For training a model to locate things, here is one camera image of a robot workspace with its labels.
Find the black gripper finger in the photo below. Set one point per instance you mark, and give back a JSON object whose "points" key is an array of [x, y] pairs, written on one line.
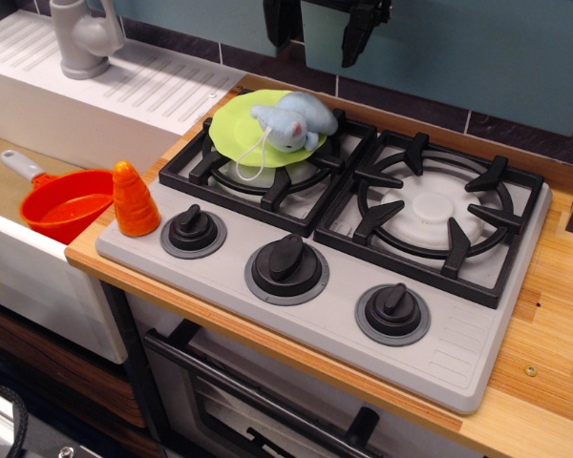
{"points": [[364, 17], [282, 20]]}

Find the blue plush toy animal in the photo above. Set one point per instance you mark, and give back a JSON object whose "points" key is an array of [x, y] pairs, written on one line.
{"points": [[295, 122]]}

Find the lime green plate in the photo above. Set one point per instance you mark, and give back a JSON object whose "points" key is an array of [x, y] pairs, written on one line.
{"points": [[239, 137]]}

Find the black left burner grate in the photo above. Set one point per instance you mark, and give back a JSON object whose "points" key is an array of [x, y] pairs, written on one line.
{"points": [[292, 197]]}

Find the black burner grate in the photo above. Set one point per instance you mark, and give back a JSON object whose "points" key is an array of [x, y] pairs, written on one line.
{"points": [[458, 223], [292, 197]]}

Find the grey toy faucet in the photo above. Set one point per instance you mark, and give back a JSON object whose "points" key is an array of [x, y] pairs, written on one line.
{"points": [[85, 42]]}

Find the black right burner grate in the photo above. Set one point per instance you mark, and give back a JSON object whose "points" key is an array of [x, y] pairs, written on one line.
{"points": [[458, 223]]}

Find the black left stove knob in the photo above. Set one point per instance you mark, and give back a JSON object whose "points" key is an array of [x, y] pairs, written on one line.
{"points": [[193, 234]]}

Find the black stove knob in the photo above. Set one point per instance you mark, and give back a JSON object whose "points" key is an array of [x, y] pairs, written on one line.
{"points": [[287, 272], [193, 234], [393, 315]]}

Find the orange plastic carrot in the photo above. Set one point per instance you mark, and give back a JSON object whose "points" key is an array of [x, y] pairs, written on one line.
{"points": [[136, 211]]}

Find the black middle stove knob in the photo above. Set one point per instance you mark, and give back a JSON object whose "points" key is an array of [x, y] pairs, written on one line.
{"points": [[287, 272]]}

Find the black right stove knob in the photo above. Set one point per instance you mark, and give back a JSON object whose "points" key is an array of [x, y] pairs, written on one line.
{"points": [[393, 315]]}

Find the grey toy stove top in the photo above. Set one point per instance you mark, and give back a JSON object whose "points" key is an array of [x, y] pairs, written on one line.
{"points": [[451, 365]]}

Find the white toy sink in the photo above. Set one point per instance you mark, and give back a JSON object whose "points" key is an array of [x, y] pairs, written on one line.
{"points": [[135, 111]]}

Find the toy oven door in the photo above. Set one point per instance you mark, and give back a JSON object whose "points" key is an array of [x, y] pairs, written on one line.
{"points": [[237, 402]]}

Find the teal wall cabinet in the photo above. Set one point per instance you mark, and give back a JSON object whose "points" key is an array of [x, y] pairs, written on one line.
{"points": [[508, 59]]}

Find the orange pot with grey handle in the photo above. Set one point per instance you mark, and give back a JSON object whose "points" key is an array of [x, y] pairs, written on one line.
{"points": [[61, 207]]}

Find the black oven door handle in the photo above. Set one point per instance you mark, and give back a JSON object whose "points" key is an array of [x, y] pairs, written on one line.
{"points": [[352, 444]]}

